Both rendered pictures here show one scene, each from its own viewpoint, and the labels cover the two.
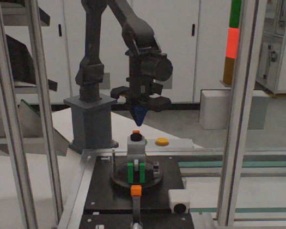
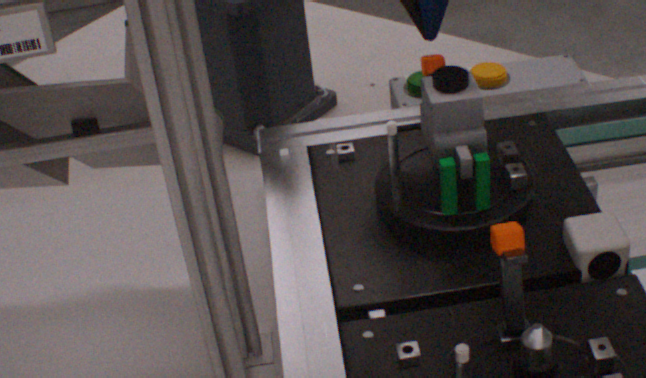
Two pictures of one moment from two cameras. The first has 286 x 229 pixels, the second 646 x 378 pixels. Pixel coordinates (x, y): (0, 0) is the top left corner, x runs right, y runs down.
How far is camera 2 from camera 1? 0.16 m
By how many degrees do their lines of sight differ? 13
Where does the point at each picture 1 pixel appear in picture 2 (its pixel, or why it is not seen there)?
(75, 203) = (301, 293)
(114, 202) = (419, 276)
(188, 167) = (586, 144)
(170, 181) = (554, 193)
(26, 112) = not seen: hidden behind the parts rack
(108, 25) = not seen: outside the picture
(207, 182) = (642, 179)
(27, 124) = not seen: hidden behind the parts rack
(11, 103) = (170, 49)
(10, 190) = (66, 279)
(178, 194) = (596, 227)
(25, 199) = (219, 307)
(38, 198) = (159, 291)
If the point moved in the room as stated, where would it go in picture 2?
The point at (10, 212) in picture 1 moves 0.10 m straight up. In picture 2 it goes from (96, 340) to (68, 261)
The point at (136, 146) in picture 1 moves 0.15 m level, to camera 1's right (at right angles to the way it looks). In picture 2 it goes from (458, 108) to (634, 86)
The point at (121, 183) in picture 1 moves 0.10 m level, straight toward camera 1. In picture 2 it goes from (423, 220) to (457, 298)
